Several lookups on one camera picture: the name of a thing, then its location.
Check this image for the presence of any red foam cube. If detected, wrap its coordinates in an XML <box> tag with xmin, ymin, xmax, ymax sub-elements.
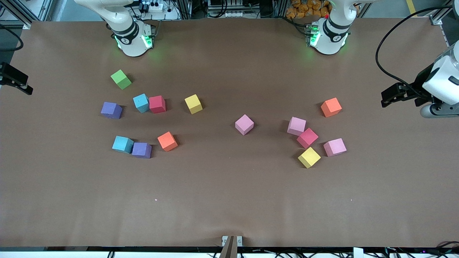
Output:
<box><xmin>149</xmin><ymin>95</ymin><xmax>166</xmax><ymax>114</ymax></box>
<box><xmin>297</xmin><ymin>128</ymin><xmax>319</xmax><ymax>149</ymax></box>

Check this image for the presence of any pink foam cube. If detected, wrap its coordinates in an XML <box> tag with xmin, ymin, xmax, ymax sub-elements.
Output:
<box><xmin>235</xmin><ymin>114</ymin><xmax>255</xmax><ymax>136</ymax></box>
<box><xmin>323</xmin><ymin>138</ymin><xmax>347</xmax><ymax>157</ymax></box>
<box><xmin>287</xmin><ymin>117</ymin><xmax>307</xmax><ymax>136</ymax></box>

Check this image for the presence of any yellow foam cube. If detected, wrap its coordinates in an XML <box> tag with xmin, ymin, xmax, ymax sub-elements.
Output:
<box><xmin>298</xmin><ymin>147</ymin><xmax>322</xmax><ymax>169</ymax></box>
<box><xmin>184</xmin><ymin>94</ymin><xmax>203</xmax><ymax>115</ymax></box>

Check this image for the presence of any blue foam cube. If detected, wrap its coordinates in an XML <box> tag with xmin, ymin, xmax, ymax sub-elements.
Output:
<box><xmin>112</xmin><ymin>136</ymin><xmax>134</xmax><ymax>154</ymax></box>
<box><xmin>133</xmin><ymin>94</ymin><xmax>150</xmax><ymax>113</ymax></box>

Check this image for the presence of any purple foam cube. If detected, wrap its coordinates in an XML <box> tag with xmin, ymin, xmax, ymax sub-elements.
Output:
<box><xmin>100</xmin><ymin>102</ymin><xmax>123</xmax><ymax>119</ymax></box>
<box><xmin>132</xmin><ymin>142</ymin><xmax>152</xmax><ymax>159</ymax></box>

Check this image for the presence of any orange foam cube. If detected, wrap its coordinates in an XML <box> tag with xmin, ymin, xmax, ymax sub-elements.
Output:
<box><xmin>157</xmin><ymin>132</ymin><xmax>179</xmax><ymax>152</ymax></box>
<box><xmin>321</xmin><ymin>97</ymin><xmax>342</xmax><ymax>118</ymax></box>

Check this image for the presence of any green foam cube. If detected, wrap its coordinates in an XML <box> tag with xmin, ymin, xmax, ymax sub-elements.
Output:
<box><xmin>110</xmin><ymin>70</ymin><xmax>132</xmax><ymax>90</ymax></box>

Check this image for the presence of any bag of orange snacks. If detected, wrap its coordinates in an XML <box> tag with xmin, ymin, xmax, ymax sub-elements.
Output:
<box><xmin>286</xmin><ymin>0</ymin><xmax>330</xmax><ymax>19</ymax></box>

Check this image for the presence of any white power strip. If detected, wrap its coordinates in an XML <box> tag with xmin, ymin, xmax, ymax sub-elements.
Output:
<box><xmin>142</xmin><ymin>1</ymin><xmax>165</xmax><ymax>13</ymax></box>

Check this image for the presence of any black equipment rack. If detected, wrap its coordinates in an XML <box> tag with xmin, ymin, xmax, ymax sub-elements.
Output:
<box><xmin>207</xmin><ymin>0</ymin><xmax>260</xmax><ymax>18</ymax></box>

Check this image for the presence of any brown paper table cover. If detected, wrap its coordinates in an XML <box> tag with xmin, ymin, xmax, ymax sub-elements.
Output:
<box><xmin>0</xmin><ymin>18</ymin><xmax>459</xmax><ymax>248</ymax></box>

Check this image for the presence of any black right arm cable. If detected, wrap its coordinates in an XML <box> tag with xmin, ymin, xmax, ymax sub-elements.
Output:
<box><xmin>0</xmin><ymin>23</ymin><xmax>24</xmax><ymax>51</ymax></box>

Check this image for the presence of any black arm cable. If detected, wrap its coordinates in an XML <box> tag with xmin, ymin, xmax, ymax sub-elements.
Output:
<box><xmin>375</xmin><ymin>5</ymin><xmax>456</xmax><ymax>94</ymax></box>
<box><xmin>0</xmin><ymin>23</ymin><xmax>24</xmax><ymax>51</ymax></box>

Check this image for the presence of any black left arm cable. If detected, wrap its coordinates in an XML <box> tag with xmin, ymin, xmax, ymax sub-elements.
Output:
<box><xmin>375</xmin><ymin>5</ymin><xmax>456</xmax><ymax>94</ymax></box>

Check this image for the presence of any aluminium frame profile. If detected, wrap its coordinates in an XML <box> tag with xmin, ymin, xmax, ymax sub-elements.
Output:
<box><xmin>0</xmin><ymin>0</ymin><xmax>33</xmax><ymax>29</ymax></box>
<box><xmin>429</xmin><ymin>0</ymin><xmax>459</xmax><ymax>25</ymax></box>

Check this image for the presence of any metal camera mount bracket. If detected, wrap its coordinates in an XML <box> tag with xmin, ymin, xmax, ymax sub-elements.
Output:
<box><xmin>219</xmin><ymin>235</ymin><xmax>243</xmax><ymax>258</ymax></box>

